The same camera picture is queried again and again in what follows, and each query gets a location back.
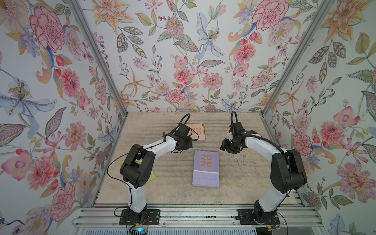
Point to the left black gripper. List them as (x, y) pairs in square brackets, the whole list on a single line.
[(189, 143)]

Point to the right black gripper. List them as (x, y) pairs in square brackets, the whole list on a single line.
[(224, 146)]

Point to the peach pink calendar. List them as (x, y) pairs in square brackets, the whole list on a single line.
[(198, 131)]

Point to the purple calendar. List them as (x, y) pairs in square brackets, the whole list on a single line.
[(206, 169)]

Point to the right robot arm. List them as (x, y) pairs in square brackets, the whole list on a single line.
[(287, 172)]

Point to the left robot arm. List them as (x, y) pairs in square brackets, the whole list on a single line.
[(136, 211)]

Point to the lime green calendar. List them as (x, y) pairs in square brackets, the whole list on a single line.
[(137, 172)]

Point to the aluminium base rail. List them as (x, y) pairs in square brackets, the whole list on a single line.
[(199, 220)]

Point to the right aluminium corner post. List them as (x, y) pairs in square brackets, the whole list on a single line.
[(311, 30)]

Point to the aluminium corner post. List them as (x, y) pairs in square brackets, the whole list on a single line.
[(88, 34), (311, 30)]

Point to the left aluminium corner post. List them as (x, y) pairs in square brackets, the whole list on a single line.
[(88, 34)]

